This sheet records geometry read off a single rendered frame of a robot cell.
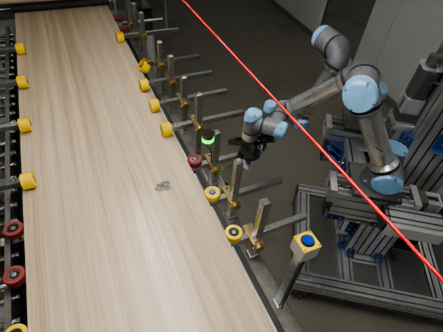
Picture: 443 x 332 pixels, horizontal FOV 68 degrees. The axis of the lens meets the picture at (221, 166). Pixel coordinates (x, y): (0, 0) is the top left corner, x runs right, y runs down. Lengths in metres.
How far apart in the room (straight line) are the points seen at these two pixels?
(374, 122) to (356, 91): 0.15
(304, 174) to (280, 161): 0.25
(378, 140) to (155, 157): 1.10
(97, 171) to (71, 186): 0.15
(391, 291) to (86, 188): 1.90
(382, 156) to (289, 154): 1.94
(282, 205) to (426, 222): 1.31
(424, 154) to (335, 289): 0.98
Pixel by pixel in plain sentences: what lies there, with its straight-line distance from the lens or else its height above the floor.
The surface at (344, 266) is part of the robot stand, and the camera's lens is 2.39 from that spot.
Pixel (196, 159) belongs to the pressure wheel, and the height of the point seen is 0.91.
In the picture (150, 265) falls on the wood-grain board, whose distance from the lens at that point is 1.45.
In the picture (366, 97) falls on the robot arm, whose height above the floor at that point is 1.56.
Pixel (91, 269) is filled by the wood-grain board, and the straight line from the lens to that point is 1.49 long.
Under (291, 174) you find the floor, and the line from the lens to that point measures 3.10.
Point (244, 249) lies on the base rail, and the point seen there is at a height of 0.70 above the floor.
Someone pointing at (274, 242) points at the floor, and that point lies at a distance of 2.61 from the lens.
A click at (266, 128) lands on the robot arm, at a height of 1.29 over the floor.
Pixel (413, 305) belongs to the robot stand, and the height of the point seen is 0.23.
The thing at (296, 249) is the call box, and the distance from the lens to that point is 1.19.
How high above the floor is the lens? 2.17
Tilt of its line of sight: 45 degrees down
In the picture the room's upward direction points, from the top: 5 degrees clockwise
